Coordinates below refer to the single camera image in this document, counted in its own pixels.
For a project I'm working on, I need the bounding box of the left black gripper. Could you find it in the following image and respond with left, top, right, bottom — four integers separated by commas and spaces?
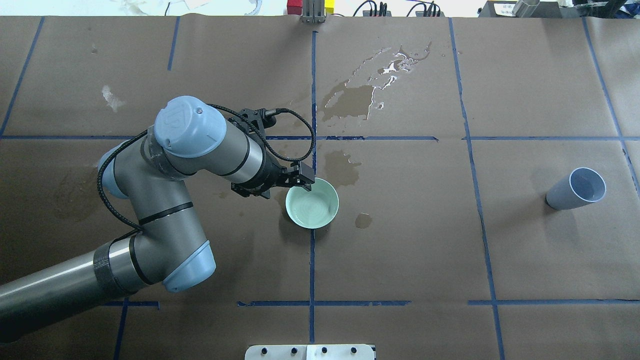
231, 155, 315, 199

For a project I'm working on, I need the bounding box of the light green ceramic bowl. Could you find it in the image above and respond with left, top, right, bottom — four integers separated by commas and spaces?
285, 177, 339, 229

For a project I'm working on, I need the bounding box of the blue plastic cup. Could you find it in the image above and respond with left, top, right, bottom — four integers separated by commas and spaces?
544, 167, 607, 211

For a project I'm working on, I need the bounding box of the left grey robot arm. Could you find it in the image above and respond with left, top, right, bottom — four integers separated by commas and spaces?
1, 95, 316, 344

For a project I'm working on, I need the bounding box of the red block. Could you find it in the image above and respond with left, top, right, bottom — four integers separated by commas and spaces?
286, 0, 303, 16

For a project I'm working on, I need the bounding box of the yellow block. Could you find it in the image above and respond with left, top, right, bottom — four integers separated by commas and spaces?
324, 0, 336, 15

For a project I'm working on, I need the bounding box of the dark metal stand block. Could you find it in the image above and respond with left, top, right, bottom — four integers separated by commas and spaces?
477, 0, 579, 19

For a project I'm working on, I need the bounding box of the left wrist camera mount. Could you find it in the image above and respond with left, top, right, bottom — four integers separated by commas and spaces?
233, 108, 279, 133

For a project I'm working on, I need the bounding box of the aluminium frame post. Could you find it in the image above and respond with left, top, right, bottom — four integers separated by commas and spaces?
301, 0, 327, 24

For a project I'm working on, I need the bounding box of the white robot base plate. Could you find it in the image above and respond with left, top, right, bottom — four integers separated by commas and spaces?
244, 343, 377, 360

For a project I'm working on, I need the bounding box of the black connector with cables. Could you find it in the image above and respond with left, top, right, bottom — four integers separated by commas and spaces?
352, 0, 393, 18

